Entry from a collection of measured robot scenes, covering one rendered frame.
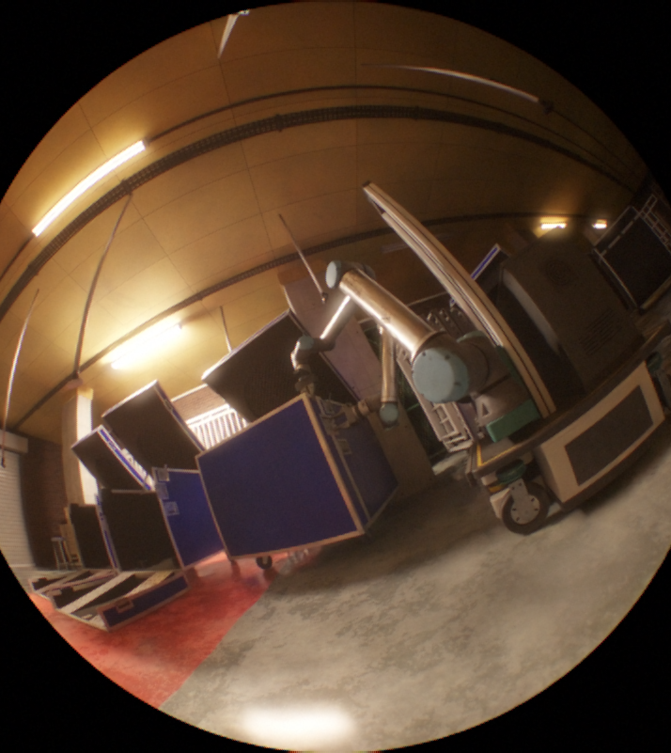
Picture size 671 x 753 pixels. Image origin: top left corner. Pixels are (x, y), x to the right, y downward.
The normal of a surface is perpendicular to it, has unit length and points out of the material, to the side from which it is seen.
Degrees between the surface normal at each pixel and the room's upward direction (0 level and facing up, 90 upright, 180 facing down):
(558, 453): 90
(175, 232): 180
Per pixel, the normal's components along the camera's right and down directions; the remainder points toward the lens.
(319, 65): 0.39, 0.85
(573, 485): -0.51, -0.12
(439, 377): -0.81, 0.23
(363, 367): -0.05, -0.36
